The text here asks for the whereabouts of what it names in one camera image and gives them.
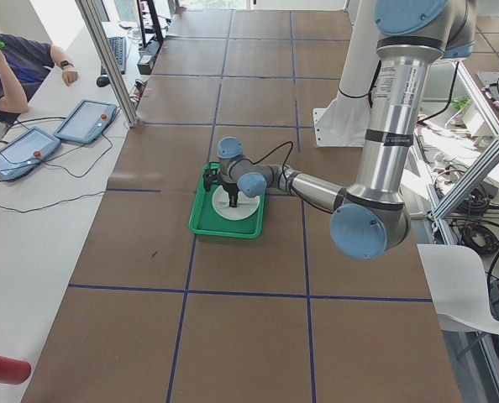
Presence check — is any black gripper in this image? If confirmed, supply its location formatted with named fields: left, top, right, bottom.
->
left=222, top=181, right=239, bottom=208

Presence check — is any translucent plastic fork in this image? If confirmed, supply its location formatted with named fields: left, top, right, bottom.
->
left=218, top=201, right=259, bottom=208

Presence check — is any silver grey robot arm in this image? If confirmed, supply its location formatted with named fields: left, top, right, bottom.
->
left=217, top=1, right=477, bottom=259

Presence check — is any white round plate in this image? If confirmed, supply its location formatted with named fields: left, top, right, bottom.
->
left=212, top=186, right=260, bottom=221

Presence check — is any green plastic tray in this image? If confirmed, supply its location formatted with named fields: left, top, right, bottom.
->
left=188, top=165, right=265, bottom=239

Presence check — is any blue teach pendant far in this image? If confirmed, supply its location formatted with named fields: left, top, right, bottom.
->
left=53, top=99, right=117, bottom=144

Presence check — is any blue teach pendant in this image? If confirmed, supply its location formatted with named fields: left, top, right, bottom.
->
left=53, top=99, right=117, bottom=144
left=0, top=127, right=60, bottom=181

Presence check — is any black computer mouse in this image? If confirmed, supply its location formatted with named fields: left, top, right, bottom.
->
left=96, top=75, right=110, bottom=87

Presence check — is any black keyboard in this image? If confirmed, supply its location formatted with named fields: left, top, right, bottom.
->
left=108, top=36, right=127, bottom=75

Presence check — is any blue teach pendant near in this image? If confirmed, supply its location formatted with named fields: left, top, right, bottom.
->
left=0, top=127, right=60, bottom=181

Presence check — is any white paper sheet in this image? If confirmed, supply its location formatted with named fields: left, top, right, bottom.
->
left=418, top=244, right=499, bottom=335

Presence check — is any seated person in grey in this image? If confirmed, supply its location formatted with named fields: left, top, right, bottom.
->
left=0, top=34, right=79, bottom=125

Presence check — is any red cylinder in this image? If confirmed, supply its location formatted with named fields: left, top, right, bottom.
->
left=0, top=355, right=31, bottom=385

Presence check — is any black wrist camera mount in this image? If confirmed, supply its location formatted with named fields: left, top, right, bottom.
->
left=202, top=162, right=222, bottom=192

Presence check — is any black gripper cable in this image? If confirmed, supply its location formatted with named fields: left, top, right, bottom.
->
left=207, top=141, right=295, bottom=169

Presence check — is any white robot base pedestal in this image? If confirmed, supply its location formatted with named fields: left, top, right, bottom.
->
left=313, top=0, right=380, bottom=147

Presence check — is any aluminium frame post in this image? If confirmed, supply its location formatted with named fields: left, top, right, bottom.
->
left=76, top=0, right=139, bottom=128

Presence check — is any bundle of black cables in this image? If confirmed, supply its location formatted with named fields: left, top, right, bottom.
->
left=450, top=184, right=499, bottom=257

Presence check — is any aluminium frame strut right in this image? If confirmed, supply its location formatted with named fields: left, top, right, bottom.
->
left=429, top=137, right=499, bottom=234

